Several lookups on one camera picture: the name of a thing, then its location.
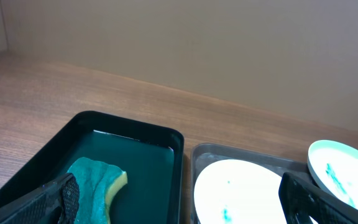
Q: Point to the grey metal tray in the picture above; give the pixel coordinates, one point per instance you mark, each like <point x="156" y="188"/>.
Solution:
<point x="206" y="154"/>

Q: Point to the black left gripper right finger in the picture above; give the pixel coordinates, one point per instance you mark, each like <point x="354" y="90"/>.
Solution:
<point x="303" y="203"/>

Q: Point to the green yellow sponge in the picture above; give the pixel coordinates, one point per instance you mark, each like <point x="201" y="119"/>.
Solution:
<point x="98" y="183"/>

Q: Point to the white plate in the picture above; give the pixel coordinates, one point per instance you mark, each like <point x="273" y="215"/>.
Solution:
<point x="236" y="191"/>
<point x="334" y="167"/>

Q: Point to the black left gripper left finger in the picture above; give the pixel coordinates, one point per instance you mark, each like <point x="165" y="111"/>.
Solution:
<point x="57" y="200"/>

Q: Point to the black water tray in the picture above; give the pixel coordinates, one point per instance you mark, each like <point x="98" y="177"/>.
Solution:
<point x="151" y="155"/>

